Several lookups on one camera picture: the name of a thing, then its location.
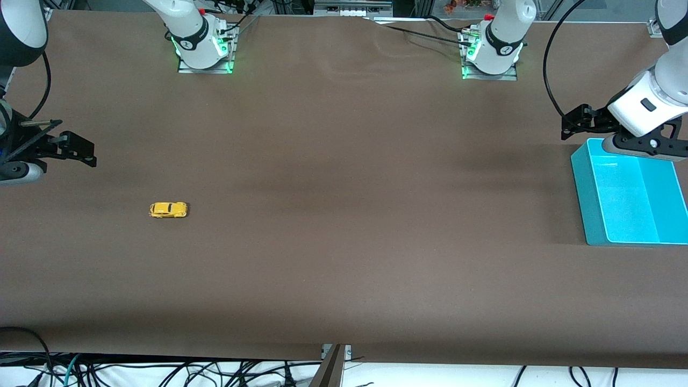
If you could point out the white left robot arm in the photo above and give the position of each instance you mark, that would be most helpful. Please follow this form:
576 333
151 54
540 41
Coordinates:
505 37

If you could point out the yellow beetle toy car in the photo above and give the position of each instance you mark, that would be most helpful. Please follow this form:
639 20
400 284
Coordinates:
168 209

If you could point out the turquoise plastic bin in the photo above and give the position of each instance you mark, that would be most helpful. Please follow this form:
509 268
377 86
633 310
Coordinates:
623 204

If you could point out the wooden support beam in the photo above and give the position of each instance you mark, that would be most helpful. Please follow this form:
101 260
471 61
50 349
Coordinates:
329 371

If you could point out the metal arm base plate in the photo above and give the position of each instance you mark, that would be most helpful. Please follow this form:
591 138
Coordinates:
185 70
508 78

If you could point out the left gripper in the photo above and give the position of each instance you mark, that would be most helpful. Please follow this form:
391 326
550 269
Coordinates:
595 123

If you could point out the brown table cover sheet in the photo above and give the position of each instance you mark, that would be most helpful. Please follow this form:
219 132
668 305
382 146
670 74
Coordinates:
344 161

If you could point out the grey connector box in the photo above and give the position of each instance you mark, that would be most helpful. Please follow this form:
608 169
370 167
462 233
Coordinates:
352 8

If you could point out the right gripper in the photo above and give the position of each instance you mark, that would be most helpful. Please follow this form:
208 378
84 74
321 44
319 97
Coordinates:
33 145

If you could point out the small metal table bracket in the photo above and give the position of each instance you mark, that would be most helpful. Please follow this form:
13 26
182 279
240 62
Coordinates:
348 352

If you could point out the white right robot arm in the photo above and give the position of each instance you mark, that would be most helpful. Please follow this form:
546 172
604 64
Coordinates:
193 32

